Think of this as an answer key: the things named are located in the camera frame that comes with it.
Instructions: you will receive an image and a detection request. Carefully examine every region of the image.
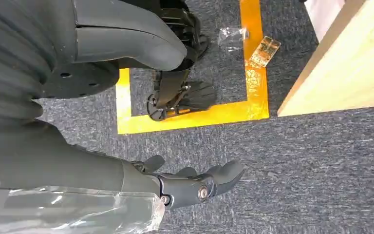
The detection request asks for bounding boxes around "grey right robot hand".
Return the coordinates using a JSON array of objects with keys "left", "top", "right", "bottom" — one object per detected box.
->
[{"left": 0, "top": 0, "right": 245, "bottom": 211}]

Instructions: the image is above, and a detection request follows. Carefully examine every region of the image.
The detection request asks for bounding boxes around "black robot leg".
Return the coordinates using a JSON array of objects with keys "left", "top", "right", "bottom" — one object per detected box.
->
[{"left": 119, "top": 0, "right": 218, "bottom": 122}]

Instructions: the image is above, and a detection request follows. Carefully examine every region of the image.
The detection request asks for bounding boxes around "yellow floor tape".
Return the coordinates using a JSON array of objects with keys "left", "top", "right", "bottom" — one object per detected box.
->
[{"left": 115, "top": 0, "right": 271, "bottom": 136}]

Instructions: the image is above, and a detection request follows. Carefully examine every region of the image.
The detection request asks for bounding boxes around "card in clear sleeve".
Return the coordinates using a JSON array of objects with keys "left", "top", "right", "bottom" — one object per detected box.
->
[{"left": 249, "top": 36, "right": 282, "bottom": 68}]

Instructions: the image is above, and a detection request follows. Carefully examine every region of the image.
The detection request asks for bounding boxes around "pale wooden desk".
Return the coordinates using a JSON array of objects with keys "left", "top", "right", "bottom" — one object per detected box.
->
[{"left": 277, "top": 0, "right": 374, "bottom": 117}]

